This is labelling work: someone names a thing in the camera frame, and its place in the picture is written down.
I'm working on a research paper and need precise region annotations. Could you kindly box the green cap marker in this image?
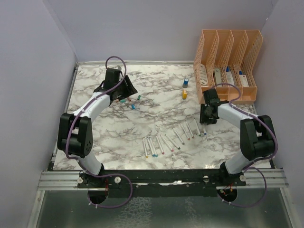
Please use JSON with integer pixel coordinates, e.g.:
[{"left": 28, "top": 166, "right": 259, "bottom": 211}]
[
  {"left": 142, "top": 138, "right": 149, "bottom": 158},
  {"left": 194, "top": 119, "right": 201, "bottom": 137}
]

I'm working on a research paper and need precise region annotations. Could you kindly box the brown cap marker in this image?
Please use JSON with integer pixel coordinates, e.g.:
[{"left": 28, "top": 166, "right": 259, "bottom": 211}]
[{"left": 186, "top": 122, "right": 195, "bottom": 139}]

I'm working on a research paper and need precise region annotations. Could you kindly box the pink cap marker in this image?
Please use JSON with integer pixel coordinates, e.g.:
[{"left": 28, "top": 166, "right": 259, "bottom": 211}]
[{"left": 161, "top": 135, "right": 174, "bottom": 152}]

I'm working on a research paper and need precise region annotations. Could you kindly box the magenta cap marker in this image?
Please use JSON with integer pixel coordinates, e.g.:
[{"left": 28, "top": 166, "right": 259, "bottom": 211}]
[{"left": 156, "top": 136, "right": 165, "bottom": 154}]

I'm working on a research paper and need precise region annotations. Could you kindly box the light blue cap marker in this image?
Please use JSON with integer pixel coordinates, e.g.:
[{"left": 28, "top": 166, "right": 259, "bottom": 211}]
[{"left": 147, "top": 137, "right": 158, "bottom": 157}]

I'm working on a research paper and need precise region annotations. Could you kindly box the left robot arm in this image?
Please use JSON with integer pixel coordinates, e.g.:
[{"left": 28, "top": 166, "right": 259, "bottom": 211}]
[{"left": 57, "top": 68, "right": 137, "bottom": 188}]

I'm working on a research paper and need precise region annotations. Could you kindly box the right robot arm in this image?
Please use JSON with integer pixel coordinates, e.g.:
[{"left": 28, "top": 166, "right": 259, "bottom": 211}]
[{"left": 200, "top": 88, "right": 278, "bottom": 186}]

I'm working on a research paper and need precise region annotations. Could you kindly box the yellow grey square stamp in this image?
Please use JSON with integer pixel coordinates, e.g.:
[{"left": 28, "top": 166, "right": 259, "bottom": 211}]
[{"left": 182, "top": 89, "right": 187, "bottom": 100}]

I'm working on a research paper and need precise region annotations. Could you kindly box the blue grey round stamp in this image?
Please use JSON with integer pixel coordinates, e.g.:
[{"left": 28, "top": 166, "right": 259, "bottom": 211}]
[{"left": 182, "top": 78, "right": 189, "bottom": 88}]

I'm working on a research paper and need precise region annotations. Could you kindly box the white box in organizer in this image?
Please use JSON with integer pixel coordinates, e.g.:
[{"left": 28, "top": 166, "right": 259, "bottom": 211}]
[{"left": 239, "top": 71, "right": 249, "bottom": 87}]

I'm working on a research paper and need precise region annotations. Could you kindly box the peach plastic file organizer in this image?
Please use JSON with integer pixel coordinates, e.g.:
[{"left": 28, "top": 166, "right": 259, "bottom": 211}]
[{"left": 193, "top": 29, "right": 263, "bottom": 105}]

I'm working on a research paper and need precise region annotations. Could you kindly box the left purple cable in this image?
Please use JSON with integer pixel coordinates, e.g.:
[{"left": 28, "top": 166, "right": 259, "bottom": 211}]
[{"left": 65, "top": 56, "right": 133, "bottom": 209}]

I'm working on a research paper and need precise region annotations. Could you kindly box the purple cable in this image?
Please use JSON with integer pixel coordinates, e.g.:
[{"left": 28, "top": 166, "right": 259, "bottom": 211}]
[
  {"left": 212, "top": 83, "right": 278, "bottom": 208},
  {"left": 65, "top": 56, "right": 133, "bottom": 209}
]

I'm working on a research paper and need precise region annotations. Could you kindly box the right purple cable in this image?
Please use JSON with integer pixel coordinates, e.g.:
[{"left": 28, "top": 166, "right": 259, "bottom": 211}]
[{"left": 212, "top": 83, "right": 278, "bottom": 208}]

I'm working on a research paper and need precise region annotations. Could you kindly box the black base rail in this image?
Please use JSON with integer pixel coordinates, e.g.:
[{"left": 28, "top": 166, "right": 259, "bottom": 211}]
[{"left": 77, "top": 169, "right": 246, "bottom": 198}]

